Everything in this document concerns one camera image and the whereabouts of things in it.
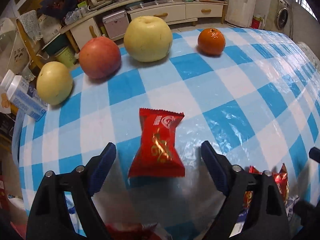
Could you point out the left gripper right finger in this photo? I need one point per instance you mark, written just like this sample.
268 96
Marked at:
253 207

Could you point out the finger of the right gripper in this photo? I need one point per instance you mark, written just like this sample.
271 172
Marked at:
314 154

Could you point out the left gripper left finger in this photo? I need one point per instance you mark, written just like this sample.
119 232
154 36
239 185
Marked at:
49 217

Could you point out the red candy wrapper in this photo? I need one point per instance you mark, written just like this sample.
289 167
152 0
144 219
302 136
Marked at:
157 155

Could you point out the blue checkered tablecloth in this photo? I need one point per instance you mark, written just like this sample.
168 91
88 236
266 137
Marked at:
257 103

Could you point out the white blue plastic bottle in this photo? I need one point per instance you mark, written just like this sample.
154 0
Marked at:
24 95

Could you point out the yellow-green pear left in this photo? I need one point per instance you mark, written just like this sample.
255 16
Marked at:
54 83

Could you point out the washing machine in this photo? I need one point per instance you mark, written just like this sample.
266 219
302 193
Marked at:
278 15

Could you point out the orange tangerine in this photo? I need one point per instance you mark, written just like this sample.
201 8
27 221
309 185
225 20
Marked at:
211 42

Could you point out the wooden dining chair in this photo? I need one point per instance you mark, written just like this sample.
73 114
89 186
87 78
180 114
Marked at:
26 40

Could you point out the green plastic bucket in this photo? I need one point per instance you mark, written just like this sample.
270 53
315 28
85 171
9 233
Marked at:
60 50

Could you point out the red apple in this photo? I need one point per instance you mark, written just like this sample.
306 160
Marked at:
100 57

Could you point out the white curtain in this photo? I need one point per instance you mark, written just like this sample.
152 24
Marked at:
240 12

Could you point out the large yellow pear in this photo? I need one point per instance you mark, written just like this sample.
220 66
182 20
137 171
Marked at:
148 39

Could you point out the pink storage box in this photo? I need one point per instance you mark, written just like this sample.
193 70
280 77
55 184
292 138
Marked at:
116 24

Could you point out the cream TV cabinet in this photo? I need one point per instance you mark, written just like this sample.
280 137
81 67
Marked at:
172 11

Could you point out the dark blue flower bouquet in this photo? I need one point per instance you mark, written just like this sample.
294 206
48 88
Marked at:
57 8

